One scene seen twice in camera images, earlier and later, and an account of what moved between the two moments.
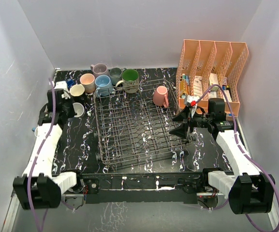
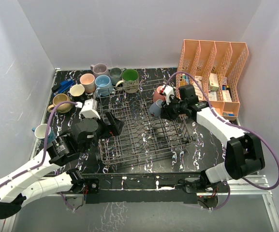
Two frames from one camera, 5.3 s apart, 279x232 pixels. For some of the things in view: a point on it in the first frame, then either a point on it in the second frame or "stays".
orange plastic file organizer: (205, 70) stays
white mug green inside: (130, 83) stays
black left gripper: (72, 113) -> (115, 126)
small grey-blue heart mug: (79, 109) -> (155, 108)
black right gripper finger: (183, 114) -> (168, 110)
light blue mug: (103, 85) stays
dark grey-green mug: (115, 74) stays
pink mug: (160, 96) stays
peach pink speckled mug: (88, 79) stays
